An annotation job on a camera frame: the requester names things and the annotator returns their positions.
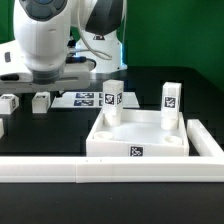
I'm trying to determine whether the white L-shaped fence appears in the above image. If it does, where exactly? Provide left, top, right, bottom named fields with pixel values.
left=0, top=119, right=224, bottom=183

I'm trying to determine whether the white block left edge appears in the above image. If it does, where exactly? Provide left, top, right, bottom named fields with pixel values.
left=0, top=118, right=4, bottom=139

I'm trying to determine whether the white marker plate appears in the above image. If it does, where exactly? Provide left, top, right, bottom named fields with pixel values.
left=51, top=92, right=139, bottom=108

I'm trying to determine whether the white square tabletop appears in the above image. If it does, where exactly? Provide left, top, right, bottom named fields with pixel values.
left=86, top=109, right=189, bottom=157

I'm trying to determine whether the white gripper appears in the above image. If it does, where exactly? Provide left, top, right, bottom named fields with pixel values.
left=0, top=40, right=96, bottom=94

